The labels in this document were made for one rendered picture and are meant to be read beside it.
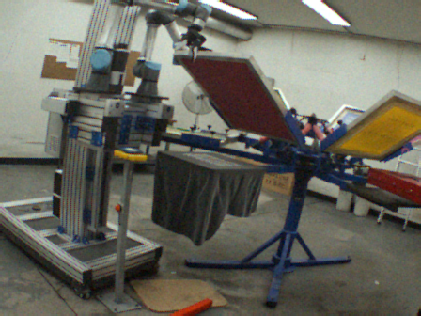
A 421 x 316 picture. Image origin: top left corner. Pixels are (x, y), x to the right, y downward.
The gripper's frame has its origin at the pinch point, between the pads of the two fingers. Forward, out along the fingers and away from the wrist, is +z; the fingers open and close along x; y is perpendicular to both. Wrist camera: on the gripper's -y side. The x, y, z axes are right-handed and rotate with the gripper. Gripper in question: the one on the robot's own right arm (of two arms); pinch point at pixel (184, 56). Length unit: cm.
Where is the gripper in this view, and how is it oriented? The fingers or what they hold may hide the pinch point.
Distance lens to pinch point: 208.3
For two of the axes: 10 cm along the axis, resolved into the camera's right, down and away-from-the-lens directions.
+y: -7.2, -2.2, 6.6
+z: -3.6, 9.3, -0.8
